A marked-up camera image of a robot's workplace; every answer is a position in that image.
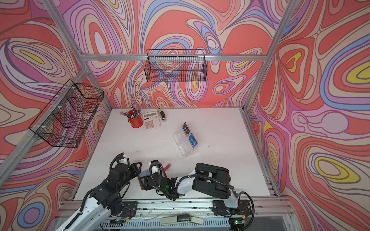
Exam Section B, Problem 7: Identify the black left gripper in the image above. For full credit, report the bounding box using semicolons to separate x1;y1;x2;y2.
117;161;143;193

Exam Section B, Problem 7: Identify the clear acrylic card stand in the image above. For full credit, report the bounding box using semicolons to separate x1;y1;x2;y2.
172;126;198;158

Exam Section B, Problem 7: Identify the blue credit card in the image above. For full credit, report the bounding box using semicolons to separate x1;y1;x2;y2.
188;134;198;148

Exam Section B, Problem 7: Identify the black VIP credit card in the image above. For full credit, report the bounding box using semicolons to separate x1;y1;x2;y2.
182;122;191;136

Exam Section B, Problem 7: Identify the red leather card holder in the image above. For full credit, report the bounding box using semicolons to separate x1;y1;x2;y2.
138;162;171;191

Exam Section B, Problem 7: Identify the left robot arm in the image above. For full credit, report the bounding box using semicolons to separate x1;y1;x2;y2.
57;162;142;231

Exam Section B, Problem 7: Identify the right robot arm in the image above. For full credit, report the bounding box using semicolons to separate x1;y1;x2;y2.
138;160;254;218

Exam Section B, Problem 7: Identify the grey foot pedal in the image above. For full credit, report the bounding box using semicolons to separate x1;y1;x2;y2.
161;214;204;226

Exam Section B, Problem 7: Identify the red metal pen bucket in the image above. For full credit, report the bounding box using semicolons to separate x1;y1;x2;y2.
127;110;144;129

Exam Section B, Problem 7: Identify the pink desk calculator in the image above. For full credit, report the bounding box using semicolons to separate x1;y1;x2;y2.
143;111;161;130

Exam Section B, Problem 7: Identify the pens and pencils bunch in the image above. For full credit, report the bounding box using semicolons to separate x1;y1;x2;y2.
120;103;142;119

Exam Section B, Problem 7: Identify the grey black stapler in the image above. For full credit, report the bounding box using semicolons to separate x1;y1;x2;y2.
158;108;167;122

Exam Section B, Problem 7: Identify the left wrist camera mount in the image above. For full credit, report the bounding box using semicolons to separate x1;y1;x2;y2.
117;157;130;166

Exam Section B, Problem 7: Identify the black corrugated cable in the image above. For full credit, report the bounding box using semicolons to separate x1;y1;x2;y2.
176;174;255;223

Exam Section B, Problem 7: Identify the black wire basket left wall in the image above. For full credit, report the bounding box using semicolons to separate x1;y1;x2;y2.
29;79;104;148

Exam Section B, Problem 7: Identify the black wire basket wall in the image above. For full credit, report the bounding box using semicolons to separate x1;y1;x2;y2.
29;79;104;148
144;48;208;83

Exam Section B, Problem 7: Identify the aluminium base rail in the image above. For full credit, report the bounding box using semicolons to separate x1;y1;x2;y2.
60;197;295;220

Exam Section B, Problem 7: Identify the black wire basket back wall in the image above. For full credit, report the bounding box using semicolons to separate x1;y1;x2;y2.
144;48;208;83

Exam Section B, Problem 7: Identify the aluminium frame post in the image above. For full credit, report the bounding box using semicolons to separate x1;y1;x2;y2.
43;0;113;112

